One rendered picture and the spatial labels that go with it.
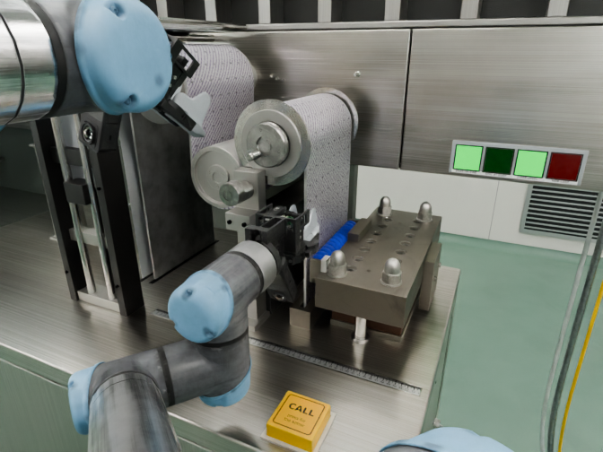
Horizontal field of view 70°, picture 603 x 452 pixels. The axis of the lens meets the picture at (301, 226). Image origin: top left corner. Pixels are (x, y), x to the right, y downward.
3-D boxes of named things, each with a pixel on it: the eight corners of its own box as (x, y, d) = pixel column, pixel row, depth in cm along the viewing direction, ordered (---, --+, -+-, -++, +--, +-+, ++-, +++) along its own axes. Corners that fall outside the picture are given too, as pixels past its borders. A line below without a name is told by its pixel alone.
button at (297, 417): (266, 436, 60) (265, 422, 59) (288, 402, 66) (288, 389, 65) (311, 454, 57) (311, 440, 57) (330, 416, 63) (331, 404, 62)
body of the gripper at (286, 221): (312, 208, 70) (278, 235, 59) (312, 256, 73) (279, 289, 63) (271, 201, 73) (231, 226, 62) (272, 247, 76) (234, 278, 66)
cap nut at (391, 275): (378, 284, 73) (380, 260, 71) (383, 274, 76) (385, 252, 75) (399, 289, 72) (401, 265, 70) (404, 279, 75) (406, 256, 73)
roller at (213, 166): (193, 203, 86) (187, 143, 81) (257, 172, 107) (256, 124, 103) (245, 212, 81) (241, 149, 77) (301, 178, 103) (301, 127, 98)
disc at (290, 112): (221, 151, 79) (257, 80, 71) (222, 150, 79) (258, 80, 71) (283, 202, 77) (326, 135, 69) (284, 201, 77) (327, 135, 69)
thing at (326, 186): (303, 266, 81) (304, 171, 74) (345, 224, 101) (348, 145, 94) (306, 267, 81) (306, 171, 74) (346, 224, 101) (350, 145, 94)
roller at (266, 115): (231, 149, 77) (259, 95, 71) (292, 127, 99) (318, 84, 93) (279, 190, 76) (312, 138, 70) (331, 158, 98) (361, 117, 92)
